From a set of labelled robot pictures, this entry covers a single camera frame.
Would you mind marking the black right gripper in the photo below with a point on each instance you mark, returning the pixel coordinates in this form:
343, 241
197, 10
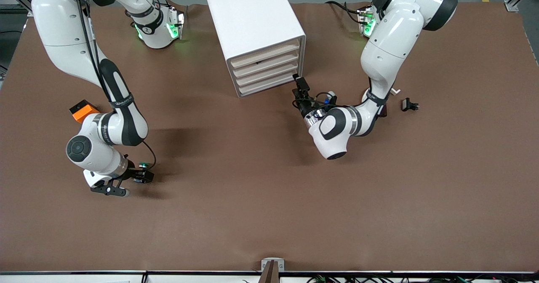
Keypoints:
133, 171

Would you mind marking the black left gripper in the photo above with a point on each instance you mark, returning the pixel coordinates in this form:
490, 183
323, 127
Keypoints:
304, 106

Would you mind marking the small green black electronic part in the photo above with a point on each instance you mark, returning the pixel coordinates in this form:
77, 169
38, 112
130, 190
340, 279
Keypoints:
144, 164

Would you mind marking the white plastic bin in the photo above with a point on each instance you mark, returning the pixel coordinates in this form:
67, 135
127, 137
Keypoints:
269, 84

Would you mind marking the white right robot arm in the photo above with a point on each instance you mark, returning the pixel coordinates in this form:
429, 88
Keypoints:
63, 22

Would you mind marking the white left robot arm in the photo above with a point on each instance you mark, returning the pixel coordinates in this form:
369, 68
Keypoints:
391, 43

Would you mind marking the orange box with black base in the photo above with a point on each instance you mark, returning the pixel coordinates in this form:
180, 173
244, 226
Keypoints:
82, 113

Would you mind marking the white curved plastic piece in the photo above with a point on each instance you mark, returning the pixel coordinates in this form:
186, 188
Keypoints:
395, 91

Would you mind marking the brown table cover sheet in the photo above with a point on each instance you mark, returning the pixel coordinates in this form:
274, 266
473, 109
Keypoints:
269, 190

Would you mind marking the small black component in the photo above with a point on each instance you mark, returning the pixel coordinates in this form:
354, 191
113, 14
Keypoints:
406, 104

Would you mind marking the dark brown switch component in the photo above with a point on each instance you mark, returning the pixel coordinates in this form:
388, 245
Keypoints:
384, 111

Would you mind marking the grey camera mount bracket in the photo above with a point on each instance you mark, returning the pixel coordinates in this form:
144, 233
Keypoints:
264, 262

